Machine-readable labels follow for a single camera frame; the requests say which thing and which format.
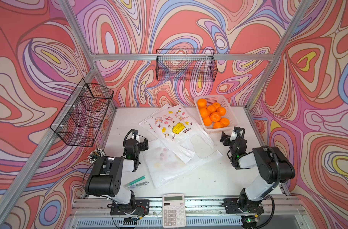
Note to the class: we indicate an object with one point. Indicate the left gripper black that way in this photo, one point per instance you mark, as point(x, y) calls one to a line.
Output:
point(141, 144)

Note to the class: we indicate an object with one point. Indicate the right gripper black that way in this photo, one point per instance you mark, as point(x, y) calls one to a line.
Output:
point(227, 139)

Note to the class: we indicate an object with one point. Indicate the orange fruit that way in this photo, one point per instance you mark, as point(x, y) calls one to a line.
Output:
point(202, 103)
point(221, 110)
point(225, 122)
point(204, 112)
point(215, 117)

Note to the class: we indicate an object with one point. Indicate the white plastic fruit basket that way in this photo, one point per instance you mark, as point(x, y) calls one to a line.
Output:
point(213, 102)

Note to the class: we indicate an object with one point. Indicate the printed white plastic bag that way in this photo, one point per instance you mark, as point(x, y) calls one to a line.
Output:
point(184, 128)

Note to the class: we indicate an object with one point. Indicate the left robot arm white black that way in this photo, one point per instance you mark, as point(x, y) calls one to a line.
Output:
point(105, 178)

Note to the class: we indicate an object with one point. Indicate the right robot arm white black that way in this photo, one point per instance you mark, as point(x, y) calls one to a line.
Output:
point(274, 168)

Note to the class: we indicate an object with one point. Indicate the orange fruit bottom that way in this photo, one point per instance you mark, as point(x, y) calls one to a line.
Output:
point(225, 122)

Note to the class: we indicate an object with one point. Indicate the green pen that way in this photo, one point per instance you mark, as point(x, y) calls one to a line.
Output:
point(134, 181)

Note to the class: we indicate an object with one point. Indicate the cup of pens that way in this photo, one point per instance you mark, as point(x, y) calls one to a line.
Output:
point(95, 154)

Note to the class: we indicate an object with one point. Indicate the clear plastic bag bottom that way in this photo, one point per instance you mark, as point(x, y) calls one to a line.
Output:
point(164, 165)

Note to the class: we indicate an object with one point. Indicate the white desk calculator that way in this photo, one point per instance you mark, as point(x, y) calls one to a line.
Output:
point(173, 211)

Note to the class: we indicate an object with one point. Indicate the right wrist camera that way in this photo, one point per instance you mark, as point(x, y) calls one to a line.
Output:
point(236, 133)

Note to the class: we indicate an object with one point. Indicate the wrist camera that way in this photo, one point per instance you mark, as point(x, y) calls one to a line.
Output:
point(135, 135)
point(236, 133)

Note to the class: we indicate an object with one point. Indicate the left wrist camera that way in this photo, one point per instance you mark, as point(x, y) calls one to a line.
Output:
point(135, 135)

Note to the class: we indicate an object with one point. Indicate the black wire basket left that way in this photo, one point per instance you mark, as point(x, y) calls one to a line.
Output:
point(79, 122)

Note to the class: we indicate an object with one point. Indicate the black wire basket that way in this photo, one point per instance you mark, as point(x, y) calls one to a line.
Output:
point(79, 122)
point(186, 65)

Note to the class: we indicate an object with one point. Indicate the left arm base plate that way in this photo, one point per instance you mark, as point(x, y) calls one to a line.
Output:
point(139, 207)

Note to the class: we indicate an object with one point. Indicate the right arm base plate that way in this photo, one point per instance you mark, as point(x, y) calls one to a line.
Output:
point(236, 206)

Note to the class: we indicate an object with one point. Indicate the black wire basket back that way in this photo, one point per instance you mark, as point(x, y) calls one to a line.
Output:
point(186, 65)

